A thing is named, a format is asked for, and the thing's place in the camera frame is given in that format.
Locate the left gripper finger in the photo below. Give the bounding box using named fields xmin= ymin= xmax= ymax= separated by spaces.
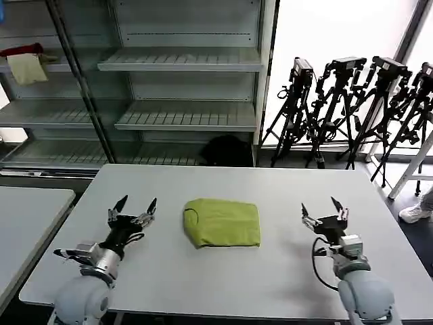
xmin=107 ymin=194 xmax=129 ymax=223
xmin=131 ymin=198 xmax=158 ymax=228

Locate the grey metal shelf unit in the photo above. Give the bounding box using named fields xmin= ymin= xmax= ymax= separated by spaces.
xmin=97 ymin=0 xmax=281 ymax=167

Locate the person's white shoe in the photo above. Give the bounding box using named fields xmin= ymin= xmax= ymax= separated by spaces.
xmin=398 ymin=185 xmax=433 ymax=225

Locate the white metal frame stand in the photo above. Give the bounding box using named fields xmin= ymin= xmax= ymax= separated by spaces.
xmin=365 ymin=130 xmax=433 ymax=200

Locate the cream cloth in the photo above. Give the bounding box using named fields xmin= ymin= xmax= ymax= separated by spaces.
xmin=6 ymin=53 xmax=49 ymax=86

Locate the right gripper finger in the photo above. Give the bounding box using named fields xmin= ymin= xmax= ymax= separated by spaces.
xmin=330 ymin=196 xmax=350 ymax=223
xmin=300 ymin=202 xmax=323 ymax=232

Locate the glass-fronted grey shelf unit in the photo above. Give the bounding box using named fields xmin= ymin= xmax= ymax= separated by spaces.
xmin=0 ymin=0 xmax=116 ymax=177

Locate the black tripod with box camera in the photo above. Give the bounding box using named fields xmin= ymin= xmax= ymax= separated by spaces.
xmin=259 ymin=56 xmax=326 ymax=169

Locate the red cloth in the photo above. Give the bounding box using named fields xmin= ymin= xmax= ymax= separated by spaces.
xmin=0 ymin=43 xmax=44 ymax=58

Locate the black bag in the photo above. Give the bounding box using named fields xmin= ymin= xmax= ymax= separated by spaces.
xmin=198 ymin=134 xmax=255 ymax=167

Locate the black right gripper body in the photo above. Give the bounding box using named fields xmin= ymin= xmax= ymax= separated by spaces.
xmin=312 ymin=214 xmax=348 ymax=246

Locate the green t-shirt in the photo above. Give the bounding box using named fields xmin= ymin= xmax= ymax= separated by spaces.
xmin=183 ymin=198 xmax=263 ymax=251

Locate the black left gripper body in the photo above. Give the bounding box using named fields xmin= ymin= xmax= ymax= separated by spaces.
xmin=99 ymin=214 xmax=150 ymax=257

